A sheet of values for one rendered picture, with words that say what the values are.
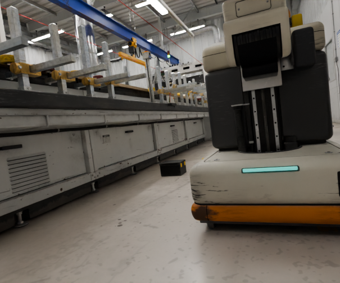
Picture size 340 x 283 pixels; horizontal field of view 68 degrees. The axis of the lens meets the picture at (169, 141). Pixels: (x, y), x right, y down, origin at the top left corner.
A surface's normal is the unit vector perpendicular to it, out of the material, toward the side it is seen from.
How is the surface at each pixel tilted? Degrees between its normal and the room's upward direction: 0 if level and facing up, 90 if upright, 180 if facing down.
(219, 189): 90
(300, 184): 90
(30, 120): 90
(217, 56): 90
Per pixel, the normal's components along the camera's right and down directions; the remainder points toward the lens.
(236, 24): -0.35, 0.24
